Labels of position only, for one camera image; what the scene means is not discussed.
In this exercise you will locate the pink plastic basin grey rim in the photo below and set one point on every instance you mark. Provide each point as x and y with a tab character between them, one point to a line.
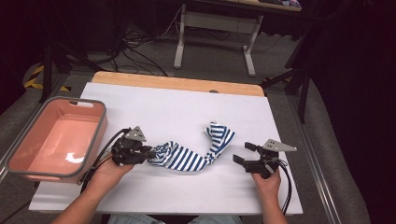
62	137

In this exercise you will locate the person's right hand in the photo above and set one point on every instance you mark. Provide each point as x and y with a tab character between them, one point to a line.
269	186

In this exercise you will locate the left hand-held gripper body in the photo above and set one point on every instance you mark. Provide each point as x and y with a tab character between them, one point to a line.
129	152

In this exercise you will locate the blue white striped baby romper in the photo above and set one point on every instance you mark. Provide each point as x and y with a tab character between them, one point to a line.
183	158

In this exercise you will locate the colourful cloth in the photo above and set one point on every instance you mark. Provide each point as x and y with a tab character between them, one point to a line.
291	3

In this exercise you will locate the grey metal desk frame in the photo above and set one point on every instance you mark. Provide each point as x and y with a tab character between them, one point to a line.
218	23

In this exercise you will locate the blue white striped shirt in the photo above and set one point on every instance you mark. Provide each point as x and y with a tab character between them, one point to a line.
186	105

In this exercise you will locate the person's light blue clothing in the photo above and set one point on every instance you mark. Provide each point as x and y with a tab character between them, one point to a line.
130	220

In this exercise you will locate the person's left hand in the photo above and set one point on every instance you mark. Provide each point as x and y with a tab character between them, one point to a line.
107	174

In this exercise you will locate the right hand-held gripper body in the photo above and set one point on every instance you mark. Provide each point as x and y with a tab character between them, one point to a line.
264	165

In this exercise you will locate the yellow black hazard tape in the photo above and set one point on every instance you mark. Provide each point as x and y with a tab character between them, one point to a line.
37	70

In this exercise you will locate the black tripod stand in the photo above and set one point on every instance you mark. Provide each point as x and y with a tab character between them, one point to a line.
47	71

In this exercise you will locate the black curtain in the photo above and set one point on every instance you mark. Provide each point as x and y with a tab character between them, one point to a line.
358	62

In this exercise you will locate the black metal stand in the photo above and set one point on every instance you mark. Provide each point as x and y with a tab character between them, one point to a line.
303	93

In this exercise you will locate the wooden desk top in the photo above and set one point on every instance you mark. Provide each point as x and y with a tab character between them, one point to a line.
249	3

